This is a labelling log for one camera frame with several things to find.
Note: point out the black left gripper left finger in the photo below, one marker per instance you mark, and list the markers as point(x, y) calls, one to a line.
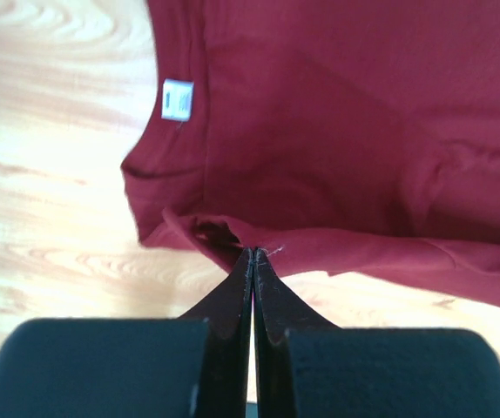
point(191, 366)

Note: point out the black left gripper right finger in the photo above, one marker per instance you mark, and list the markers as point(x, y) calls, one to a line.
point(307, 366)

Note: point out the dark red t shirt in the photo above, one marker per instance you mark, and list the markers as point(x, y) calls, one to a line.
point(338, 136)

